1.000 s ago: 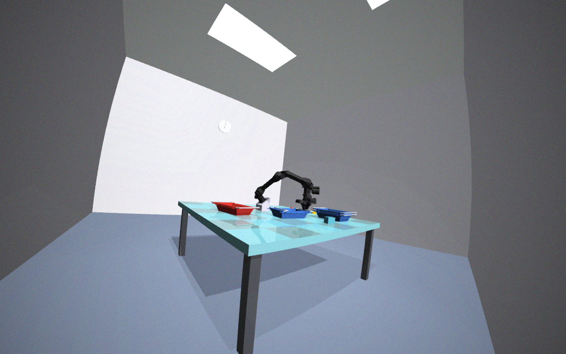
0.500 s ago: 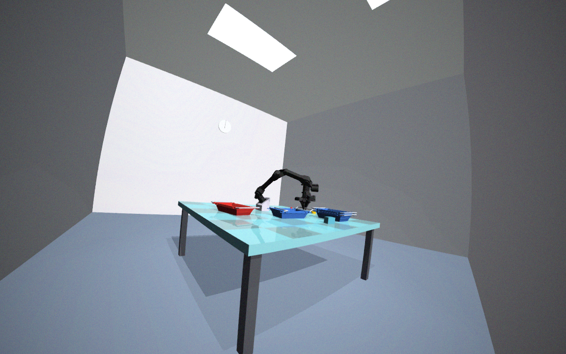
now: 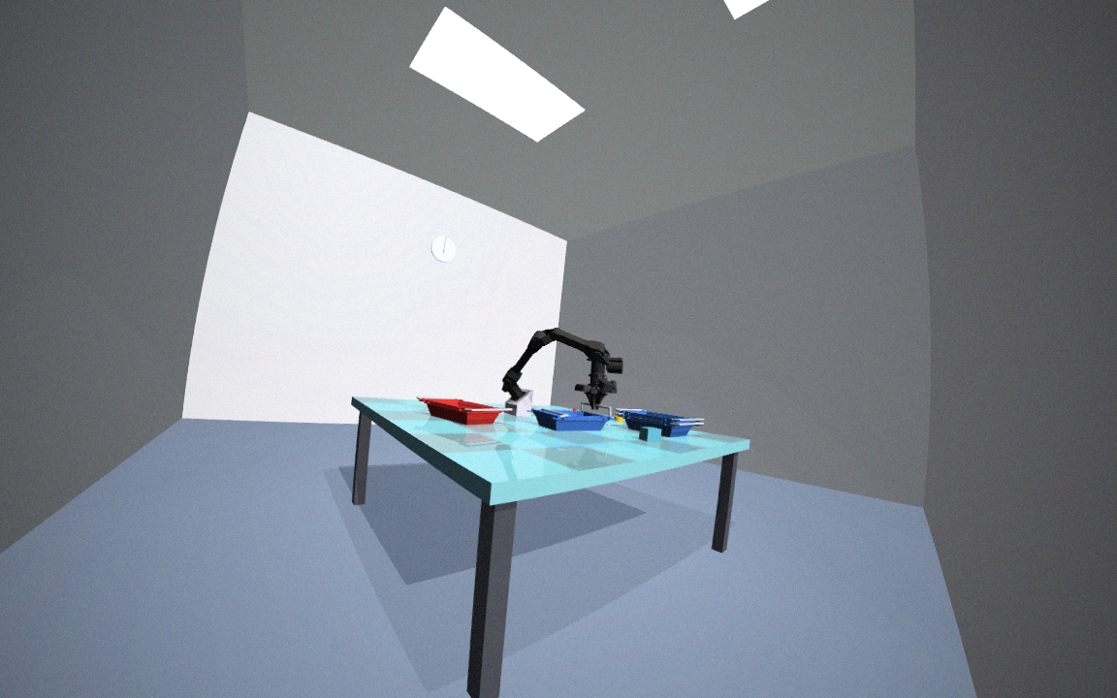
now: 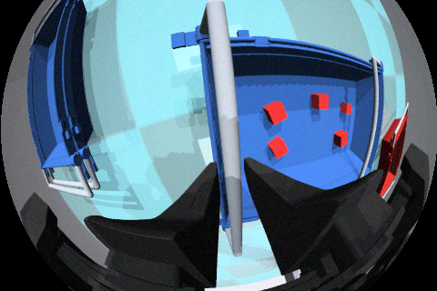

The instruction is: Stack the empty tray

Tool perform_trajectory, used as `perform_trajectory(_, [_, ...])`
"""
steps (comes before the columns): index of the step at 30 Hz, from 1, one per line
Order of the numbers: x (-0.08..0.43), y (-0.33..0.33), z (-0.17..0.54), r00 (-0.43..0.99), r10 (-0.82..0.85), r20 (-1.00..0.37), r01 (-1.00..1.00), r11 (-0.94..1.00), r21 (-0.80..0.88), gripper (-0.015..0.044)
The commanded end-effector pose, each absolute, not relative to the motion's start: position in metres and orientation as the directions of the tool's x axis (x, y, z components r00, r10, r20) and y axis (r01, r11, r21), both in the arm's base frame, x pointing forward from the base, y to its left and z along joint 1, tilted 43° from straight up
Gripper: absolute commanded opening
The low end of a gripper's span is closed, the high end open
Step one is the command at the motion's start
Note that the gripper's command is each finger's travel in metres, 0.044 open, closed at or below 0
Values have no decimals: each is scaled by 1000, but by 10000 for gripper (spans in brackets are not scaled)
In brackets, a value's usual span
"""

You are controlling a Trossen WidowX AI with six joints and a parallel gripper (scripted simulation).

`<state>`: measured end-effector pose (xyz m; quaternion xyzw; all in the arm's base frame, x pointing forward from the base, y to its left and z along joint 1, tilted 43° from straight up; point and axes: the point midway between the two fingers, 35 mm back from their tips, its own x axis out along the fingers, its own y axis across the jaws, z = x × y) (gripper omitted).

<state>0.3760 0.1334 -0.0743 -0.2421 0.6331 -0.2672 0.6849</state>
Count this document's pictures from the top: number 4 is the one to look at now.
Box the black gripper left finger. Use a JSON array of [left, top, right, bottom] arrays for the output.
[[84, 161, 221, 288]]

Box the small red block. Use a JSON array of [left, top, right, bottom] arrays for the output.
[[267, 135, 289, 159], [310, 94, 329, 110], [340, 102, 352, 114], [334, 130, 349, 148], [262, 101, 288, 125]]

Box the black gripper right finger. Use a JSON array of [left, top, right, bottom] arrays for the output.
[[244, 157, 383, 276]]

